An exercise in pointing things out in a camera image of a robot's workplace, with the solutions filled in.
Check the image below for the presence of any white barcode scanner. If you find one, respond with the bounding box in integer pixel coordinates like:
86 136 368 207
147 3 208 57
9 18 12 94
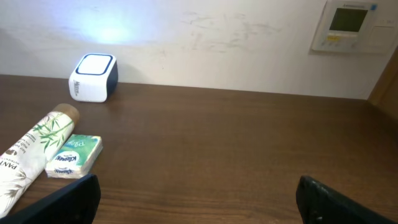
68 53 119 103

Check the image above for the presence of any white bamboo print tube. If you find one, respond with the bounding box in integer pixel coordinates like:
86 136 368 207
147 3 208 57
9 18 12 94
1 103 80 218

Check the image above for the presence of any green white tissue pack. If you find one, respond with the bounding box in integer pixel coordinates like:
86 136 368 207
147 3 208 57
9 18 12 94
45 134 103 179

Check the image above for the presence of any white wall control panel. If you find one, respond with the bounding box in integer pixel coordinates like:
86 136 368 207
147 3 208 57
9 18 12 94
311 0 397 54

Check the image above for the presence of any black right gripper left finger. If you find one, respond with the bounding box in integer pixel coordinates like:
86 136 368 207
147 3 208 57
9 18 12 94
1 174 101 224

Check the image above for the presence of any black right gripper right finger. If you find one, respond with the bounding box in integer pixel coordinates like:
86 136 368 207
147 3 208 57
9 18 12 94
296 175 396 224

